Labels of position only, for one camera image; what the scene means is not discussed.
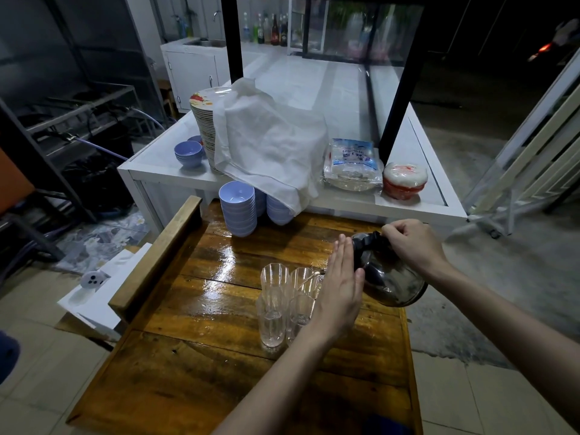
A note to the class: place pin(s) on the person's left hand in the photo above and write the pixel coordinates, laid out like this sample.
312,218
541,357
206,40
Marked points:
337,298

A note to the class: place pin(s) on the person's right hand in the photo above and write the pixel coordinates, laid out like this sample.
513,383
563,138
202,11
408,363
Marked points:
419,249

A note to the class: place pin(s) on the person's left fingers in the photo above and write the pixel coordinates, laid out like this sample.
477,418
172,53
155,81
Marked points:
344,267

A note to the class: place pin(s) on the person's right fingers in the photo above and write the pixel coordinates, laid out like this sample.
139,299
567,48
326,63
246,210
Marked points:
395,233

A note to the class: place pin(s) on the glass kettle with black lid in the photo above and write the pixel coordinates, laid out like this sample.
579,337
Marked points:
392,285

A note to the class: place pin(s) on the person's right forearm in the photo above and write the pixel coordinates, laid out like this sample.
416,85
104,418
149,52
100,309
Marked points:
507,335

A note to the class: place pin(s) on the person's left forearm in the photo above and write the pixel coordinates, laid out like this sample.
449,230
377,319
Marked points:
276,389

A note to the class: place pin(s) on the tall clear drinking glass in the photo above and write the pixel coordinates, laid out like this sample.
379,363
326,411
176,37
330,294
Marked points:
299,314
304,280
272,323
274,285

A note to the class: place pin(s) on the round red and white packet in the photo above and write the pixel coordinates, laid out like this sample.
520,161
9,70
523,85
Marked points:
404,181

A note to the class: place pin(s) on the clear plastic packet blue label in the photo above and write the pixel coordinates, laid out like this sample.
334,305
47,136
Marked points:
352,165

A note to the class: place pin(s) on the tall stack of blue bowls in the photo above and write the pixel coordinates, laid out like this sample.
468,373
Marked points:
237,208

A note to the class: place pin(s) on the white cloth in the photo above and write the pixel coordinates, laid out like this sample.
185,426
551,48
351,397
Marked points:
267,144

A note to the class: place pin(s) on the white metal gate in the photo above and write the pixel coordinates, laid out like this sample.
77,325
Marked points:
539,153

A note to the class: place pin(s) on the wooden table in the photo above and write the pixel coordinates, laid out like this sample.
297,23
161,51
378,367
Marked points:
190,380

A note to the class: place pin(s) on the short stack of blue bowls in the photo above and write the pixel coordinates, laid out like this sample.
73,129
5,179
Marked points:
188,153

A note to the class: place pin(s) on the blue bowl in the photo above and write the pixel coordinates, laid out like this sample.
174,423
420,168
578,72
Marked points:
196,139

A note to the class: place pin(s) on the stack of patterned plates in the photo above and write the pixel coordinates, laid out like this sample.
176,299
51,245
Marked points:
203,126

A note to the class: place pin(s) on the white counter cart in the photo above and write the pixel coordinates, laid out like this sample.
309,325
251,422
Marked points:
154,165

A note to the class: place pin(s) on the row of bottles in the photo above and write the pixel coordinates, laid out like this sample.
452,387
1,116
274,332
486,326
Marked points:
267,30

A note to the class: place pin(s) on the white cardboard box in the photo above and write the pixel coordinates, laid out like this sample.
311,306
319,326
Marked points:
102,303

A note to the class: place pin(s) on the white sink cabinet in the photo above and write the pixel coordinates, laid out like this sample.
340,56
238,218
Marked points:
192,72

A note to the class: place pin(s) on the motorbike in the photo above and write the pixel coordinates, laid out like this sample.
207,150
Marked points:
555,42

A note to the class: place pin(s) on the small round white device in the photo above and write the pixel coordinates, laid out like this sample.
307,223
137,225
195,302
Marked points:
94,279

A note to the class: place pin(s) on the black framed glass display case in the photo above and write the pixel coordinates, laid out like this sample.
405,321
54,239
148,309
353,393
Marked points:
231,40

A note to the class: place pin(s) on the metal faucet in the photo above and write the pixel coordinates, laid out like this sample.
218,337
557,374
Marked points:
217,15

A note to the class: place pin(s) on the metal rack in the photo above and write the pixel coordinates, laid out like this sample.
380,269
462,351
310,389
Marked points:
84,104

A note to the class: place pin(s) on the orange chair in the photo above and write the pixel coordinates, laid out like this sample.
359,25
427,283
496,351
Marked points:
13,185

